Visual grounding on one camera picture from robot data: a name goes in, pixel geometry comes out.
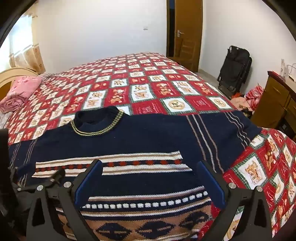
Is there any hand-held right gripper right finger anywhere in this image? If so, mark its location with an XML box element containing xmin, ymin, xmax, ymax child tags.
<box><xmin>196</xmin><ymin>160</ymin><xmax>273</xmax><ymax>241</ymax></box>

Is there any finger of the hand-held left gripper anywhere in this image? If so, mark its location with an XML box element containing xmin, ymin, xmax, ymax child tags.
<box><xmin>14</xmin><ymin>169</ymin><xmax>66</xmax><ymax>193</ymax></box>

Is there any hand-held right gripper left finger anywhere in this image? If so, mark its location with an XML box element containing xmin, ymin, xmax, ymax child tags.
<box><xmin>26</xmin><ymin>159</ymin><xmax>103</xmax><ymax>241</ymax></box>

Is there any navy patterned knit sweater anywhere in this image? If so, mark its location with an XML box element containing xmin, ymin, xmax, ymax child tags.
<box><xmin>8</xmin><ymin>107</ymin><xmax>262</xmax><ymax>241</ymax></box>

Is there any grey floral pillow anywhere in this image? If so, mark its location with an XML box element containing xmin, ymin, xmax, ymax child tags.
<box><xmin>0</xmin><ymin>112</ymin><xmax>9</xmax><ymax>129</ymax></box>

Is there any pink folded quilt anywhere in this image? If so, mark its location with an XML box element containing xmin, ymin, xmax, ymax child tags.
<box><xmin>0</xmin><ymin>75</ymin><xmax>43</xmax><ymax>113</ymax></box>

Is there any cream wooden bed headboard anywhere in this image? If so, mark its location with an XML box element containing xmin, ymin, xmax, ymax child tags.
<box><xmin>0</xmin><ymin>67</ymin><xmax>38</xmax><ymax>100</ymax></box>

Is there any red plaid bag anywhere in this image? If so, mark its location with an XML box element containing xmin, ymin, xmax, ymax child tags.
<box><xmin>231</xmin><ymin>86</ymin><xmax>264</xmax><ymax>116</ymax></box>

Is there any brown wooden cabinet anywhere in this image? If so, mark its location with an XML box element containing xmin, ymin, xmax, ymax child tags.
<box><xmin>251</xmin><ymin>71</ymin><xmax>296</xmax><ymax>139</ymax></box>

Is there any red checked bear print blanket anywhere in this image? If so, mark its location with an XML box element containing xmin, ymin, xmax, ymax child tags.
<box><xmin>0</xmin><ymin>52</ymin><xmax>296</xmax><ymax>241</ymax></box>

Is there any beige patterned curtain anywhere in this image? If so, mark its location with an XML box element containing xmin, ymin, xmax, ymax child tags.
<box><xmin>9</xmin><ymin>14</ymin><xmax>45</xmax><ymax>75</ymax></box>

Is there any white paper bag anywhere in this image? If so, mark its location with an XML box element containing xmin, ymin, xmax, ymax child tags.
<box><xmin>279</xmin><ymin>64</ymin><xmax>296</xmax><ymax>82</ymax></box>

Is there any wooden chair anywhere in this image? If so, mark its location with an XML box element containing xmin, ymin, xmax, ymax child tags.
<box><xmin>167</xmin><ymin>38</ymin><xmax>197</xmax><ymax>67</ymax></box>

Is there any brown wooden door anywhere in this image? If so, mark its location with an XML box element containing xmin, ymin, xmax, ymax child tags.
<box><xmin>173</xmin><ymin>0</ymin><xmax>203</xmax><ymax>72</ymax></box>

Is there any brown door frame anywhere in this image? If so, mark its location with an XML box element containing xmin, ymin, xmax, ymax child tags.
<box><xmin>166</xmin><ymin>0</ymin><xmax>176</xmax><ymax>58</ymax></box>

